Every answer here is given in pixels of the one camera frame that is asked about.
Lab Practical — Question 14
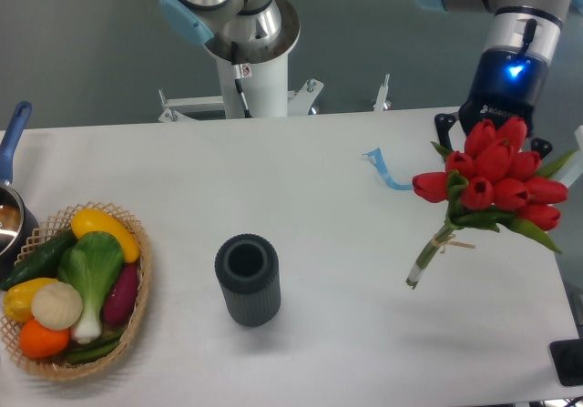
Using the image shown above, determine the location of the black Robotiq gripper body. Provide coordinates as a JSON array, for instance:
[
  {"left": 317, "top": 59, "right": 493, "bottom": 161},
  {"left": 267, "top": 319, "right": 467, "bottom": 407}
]
[{"left": 458, "top": 49, "right": 547, "bottom": 136}]

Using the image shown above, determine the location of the red tulip bouquet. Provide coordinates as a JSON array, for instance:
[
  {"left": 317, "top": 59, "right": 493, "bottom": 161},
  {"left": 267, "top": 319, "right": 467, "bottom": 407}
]
[{"left": 405, "top": 117, "right": 575, "bottom": 288}]

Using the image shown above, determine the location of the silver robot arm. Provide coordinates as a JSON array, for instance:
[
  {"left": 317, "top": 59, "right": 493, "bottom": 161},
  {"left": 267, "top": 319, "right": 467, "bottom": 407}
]
[{"left": 415, "top": 0, "right": 571, "bottom": 148}]

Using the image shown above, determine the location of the white object at edge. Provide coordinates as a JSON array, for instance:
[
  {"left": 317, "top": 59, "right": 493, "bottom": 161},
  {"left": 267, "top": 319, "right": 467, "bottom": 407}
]
[{"left": 556, "top": 126, "right": 583, "bottom": 188}]

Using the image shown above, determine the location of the blue tape strip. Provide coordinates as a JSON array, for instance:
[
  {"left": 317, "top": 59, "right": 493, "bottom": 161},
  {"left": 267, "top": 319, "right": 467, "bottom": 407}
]
[{"left": 363, "top": 148, "right": 413, "bottom": 191}]

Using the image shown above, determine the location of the black device at edge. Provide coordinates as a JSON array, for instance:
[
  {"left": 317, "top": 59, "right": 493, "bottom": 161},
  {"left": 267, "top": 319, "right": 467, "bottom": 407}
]
[{"left": 549, "top": 339, "right": 582, "bottom": 387}]

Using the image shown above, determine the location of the dark grey ribbed vase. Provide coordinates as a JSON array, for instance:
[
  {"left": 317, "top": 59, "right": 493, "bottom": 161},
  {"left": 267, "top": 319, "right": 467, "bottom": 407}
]
[{"left": 214, "top": 234, "right": 281, "bottom": 327}]

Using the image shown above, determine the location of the purple sweet potato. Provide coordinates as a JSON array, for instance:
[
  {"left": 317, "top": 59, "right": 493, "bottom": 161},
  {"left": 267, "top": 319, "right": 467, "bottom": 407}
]
[{"left": 102, "top": 263, "right": 138, "bottom": 325}]

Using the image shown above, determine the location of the green bok choy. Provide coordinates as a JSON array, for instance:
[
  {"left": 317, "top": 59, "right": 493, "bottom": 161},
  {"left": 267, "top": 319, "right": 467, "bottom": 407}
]
[{"left": 57, "top": 231, "right": 124, "bottom": 344}]

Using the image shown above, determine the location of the woven wicker basket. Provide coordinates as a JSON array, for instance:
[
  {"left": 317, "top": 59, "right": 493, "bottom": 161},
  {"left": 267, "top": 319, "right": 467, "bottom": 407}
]
[{"left": 1, "top": 202, "right": 152, "bottom": 382}]

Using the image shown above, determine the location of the green bean pod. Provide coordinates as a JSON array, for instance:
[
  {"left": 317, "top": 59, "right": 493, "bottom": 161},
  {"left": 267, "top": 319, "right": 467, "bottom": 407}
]
[{"left": 64, "top": 331, "right": 122, "bottom": 365}]

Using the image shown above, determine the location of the dark green cucumber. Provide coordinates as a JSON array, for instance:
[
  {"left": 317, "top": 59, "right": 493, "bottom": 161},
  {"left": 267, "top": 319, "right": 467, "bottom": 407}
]
[{"left": 1, "top": 229, "right": 77, "bottom": 291}]

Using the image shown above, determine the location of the white garlic bulb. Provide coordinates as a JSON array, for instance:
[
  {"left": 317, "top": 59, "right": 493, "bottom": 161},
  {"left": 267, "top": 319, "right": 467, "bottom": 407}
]
[{"left": 31, "top": 281, "right": 83, "bottom": 331}]

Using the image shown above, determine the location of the yellow bell pepper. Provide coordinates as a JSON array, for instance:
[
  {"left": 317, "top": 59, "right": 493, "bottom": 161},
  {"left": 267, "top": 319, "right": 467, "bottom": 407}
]
[{"left": 3, "top": 278, "right": 57, "bottom": 323}]

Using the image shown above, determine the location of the orange fruit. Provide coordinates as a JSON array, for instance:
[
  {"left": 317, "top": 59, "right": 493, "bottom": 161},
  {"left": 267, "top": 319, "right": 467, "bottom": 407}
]
[{"left": 19, "top": 319, "right": 70, "bottom": 359}]

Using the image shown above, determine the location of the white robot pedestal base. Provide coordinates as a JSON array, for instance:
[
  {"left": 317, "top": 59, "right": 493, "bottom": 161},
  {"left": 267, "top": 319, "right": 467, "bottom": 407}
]
[{"left": 158, "top": 0, "right": 325, "bottom": 123}]

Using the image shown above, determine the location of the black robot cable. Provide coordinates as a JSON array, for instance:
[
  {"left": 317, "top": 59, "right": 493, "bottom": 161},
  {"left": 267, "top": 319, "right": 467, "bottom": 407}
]
[{"left": 230, "top": 41, "right": 253, "bottom": 119}]

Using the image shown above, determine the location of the blue-handled steel saucepan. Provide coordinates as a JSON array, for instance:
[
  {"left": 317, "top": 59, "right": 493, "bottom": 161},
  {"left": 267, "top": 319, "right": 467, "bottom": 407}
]
[{"left": 1, "top": 101, "right": 38, "bottom": 280}]

